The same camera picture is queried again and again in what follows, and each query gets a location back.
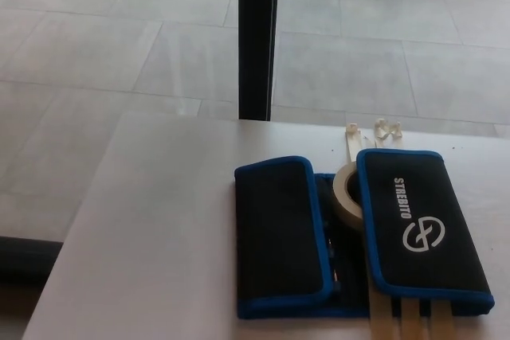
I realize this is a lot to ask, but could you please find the black vertical post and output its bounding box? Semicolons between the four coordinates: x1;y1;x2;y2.
237;0;281;123

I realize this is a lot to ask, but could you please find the black blue-trimmed folding toolkit case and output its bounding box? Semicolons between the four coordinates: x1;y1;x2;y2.
233;148;496;321

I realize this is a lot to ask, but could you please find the beige masking tape roll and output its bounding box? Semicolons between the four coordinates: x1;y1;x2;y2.
331;162;365;234

